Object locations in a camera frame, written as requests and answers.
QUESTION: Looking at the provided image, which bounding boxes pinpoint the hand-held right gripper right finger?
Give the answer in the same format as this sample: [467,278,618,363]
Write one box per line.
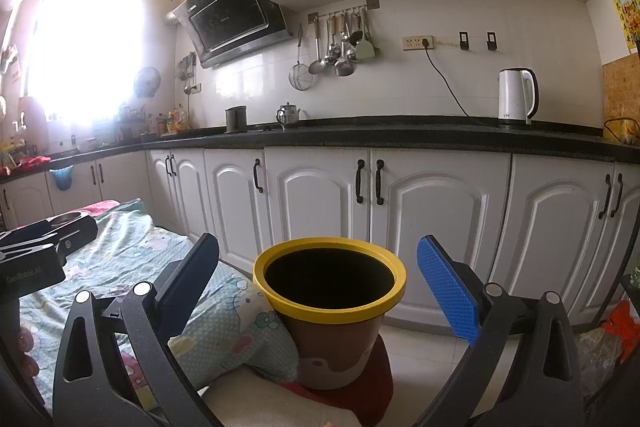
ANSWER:
[416,234,586,427]

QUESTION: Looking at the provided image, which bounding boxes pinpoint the kitchen window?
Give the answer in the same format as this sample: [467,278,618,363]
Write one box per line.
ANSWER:
[25,0,142,118]

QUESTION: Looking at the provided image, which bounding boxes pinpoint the black range hood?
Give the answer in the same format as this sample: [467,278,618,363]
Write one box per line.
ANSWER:
[172,0,294,69]

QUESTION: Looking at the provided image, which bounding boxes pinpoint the clear plastic bag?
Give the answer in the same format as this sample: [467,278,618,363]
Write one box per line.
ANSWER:
[575,331,624,379]

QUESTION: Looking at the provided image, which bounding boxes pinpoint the beige wall socket strip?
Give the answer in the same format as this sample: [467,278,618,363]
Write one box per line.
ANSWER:
[402,36,435,53]

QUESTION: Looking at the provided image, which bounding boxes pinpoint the black kitchen countertop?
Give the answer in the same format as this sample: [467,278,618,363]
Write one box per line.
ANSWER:
[0,116,640,184]

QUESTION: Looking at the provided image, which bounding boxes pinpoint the red seat cushion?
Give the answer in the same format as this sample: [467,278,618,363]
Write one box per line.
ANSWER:
[279,336,396,427]

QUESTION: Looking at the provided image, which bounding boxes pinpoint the yellow wall poster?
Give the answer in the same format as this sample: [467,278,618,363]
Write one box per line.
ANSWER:
[605,0,640,56]

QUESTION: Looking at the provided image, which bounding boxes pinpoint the black cylindrical pot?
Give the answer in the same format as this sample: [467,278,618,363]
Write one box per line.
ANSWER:
[225,105,249,134]

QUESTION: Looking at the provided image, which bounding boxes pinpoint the pink bed sheet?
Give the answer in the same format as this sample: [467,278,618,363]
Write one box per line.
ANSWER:
[75,199,124,216]

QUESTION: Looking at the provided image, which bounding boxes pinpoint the group of condiment bottles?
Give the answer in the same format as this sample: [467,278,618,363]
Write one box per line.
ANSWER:
[149,104,192,136]

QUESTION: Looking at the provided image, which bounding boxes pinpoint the orange plastic bag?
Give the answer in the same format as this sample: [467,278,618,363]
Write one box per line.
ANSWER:
[599,301,640,349]

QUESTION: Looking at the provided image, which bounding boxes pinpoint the blue hanging basin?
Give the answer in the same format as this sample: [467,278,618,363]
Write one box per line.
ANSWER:
[50,165,75,192]

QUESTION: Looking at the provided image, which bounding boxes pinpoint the metal teapot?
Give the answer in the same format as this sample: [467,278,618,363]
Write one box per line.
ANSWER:
[276,102,301,128]

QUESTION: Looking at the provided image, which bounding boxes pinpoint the yellow-rimmed brown bin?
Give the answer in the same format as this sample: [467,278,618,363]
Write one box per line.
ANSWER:
[252,237,408,391]

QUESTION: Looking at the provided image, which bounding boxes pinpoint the white electric kettle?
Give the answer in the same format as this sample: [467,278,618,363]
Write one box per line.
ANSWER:
[497,67,540,129]

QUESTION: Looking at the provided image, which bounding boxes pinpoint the black power cable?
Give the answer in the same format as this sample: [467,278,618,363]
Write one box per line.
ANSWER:
[424,49,502,121]

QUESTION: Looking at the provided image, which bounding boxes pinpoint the row of hanging kitchen utensils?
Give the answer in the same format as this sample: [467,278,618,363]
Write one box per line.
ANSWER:
[288,6,382,93]

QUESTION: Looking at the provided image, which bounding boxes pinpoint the cartoon printed blanket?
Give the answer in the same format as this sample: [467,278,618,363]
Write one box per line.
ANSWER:
[0,199,302,414]

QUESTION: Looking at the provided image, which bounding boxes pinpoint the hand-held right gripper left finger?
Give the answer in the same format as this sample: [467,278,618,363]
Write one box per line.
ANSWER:
[52,232,221,427]

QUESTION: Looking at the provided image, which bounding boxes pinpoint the round metal plate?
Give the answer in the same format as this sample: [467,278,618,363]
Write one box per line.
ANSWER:
[50,210,84,228]

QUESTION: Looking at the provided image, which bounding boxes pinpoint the person's left hand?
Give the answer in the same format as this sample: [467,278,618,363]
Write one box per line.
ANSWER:
[15,326,41,379]

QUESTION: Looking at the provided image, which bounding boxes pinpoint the beige stool seat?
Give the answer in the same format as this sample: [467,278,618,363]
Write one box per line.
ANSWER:
[199,364,367,427]

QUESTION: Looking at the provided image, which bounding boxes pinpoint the red cloth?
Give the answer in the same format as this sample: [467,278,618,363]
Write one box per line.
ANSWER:
[0,155,52,178]

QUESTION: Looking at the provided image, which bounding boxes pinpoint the cork wall board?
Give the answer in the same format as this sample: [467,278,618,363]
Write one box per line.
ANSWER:
[602,57,640,140]

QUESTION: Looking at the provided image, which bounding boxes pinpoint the white lower kitchen cabinets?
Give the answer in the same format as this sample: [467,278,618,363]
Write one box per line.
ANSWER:
[0,146,640,326]

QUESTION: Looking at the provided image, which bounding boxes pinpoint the small hanging utensil rack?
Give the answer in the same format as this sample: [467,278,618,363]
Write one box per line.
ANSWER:
[177,53,199,96]

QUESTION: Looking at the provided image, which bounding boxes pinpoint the small round wall fan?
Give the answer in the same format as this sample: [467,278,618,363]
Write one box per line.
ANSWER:
[133,66,162,98]

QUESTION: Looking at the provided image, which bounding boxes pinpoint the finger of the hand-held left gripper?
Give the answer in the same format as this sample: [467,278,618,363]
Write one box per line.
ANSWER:
[0,244,69,269]
[0,214,100,254]

